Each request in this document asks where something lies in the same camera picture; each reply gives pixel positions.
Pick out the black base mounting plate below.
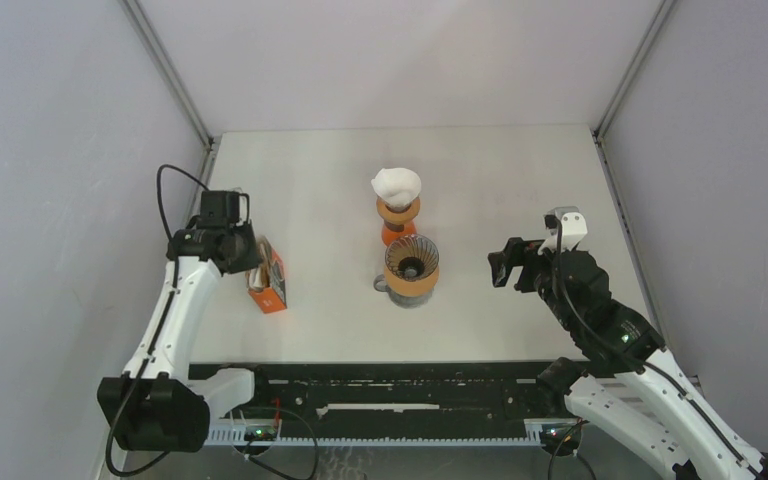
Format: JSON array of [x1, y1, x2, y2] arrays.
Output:
[[221, 361, 574, 444]]

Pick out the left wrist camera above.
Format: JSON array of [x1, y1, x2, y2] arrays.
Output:
[[196, 190, 250, 229]]

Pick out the wooden dripper holder ring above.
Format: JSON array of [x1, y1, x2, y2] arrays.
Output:
[[375, 197, 422, 227]]

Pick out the grey ribbed glass dripper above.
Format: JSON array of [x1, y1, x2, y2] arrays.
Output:
[[384, 234, 439, 281]]

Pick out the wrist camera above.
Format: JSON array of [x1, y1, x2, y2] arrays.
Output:
[[538, 206, 588, 255], [196, 190, 250, 229]]

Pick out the aluminium frame rail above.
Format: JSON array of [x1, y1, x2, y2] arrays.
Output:
[[118, 0, 216, 150]]

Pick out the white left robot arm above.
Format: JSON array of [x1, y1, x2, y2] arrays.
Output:
[[97, 221, 273, 452]]

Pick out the brown paper filters stack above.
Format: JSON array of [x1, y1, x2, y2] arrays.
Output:
[[247, 237, 272, 292]]

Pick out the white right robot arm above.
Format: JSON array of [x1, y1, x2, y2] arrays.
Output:
[[488, 237, 768, 479]]

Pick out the orange glass carafe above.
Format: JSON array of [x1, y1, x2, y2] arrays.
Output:
[[381, 221, 417, 246]]

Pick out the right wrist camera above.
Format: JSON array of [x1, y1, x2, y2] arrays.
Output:
[[538, 206, 588, 255]]

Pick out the orange coffee filter box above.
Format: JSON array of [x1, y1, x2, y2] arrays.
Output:
[[246, 241, 288, 314]]

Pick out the white paper coffee filter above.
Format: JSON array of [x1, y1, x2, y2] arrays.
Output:
[[370, 167, 422, 210]]

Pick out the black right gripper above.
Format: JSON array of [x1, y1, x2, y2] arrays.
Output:
[[486, 236, 576, 331]]

